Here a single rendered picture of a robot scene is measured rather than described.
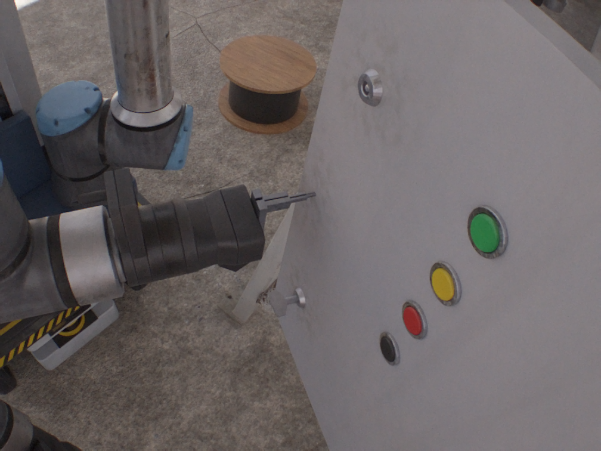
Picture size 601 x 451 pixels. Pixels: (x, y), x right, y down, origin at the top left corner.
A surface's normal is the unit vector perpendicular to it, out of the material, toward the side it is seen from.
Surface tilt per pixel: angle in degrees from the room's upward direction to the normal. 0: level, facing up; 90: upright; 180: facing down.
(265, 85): 0
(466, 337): 90
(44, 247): 15
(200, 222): 9
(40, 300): 75
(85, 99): 5
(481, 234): 90
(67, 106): 5
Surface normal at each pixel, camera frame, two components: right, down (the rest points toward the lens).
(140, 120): 0.14, 0.16
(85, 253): 0.30, -0.16
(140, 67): 0.21, 0.80
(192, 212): 0.28, -0.62
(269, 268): -0.58, 0.56
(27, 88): 0.74, 0.59
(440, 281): -0.93, 0.20
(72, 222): 0.07, -0.73
